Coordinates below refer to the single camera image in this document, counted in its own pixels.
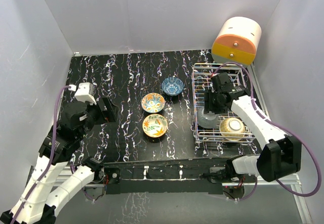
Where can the aluminium frame rail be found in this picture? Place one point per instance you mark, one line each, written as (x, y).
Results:
(280, 156)

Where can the orange blue floral bowl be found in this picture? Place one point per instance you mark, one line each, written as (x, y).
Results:
(153, 103)

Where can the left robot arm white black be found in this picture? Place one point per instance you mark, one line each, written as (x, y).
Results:
(40, 201)

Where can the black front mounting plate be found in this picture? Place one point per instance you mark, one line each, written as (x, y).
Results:
(195, 175)

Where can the pink yellow drawer cabinet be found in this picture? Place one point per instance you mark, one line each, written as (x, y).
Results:
(237, 41)

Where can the yellow dotted bowl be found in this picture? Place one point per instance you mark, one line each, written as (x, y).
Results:
(232, 129)

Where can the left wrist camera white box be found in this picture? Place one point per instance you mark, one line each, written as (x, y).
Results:
(85, 93)

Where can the white wire dish rack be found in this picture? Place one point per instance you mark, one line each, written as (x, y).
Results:
(201, 81)

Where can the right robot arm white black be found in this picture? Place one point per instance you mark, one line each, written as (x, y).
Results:
(281, 153)

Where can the orange green leaf bowl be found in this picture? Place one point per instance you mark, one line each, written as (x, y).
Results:
(155, 125)

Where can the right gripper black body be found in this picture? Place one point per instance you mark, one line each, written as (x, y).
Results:
(212, 103)

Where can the blue patterned bowl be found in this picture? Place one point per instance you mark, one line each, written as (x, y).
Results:
(172, 86)

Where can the red rimmed grey bowl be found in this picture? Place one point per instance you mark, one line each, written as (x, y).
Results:
(208, 120)

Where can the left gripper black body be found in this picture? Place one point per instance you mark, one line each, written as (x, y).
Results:
(107, 115)

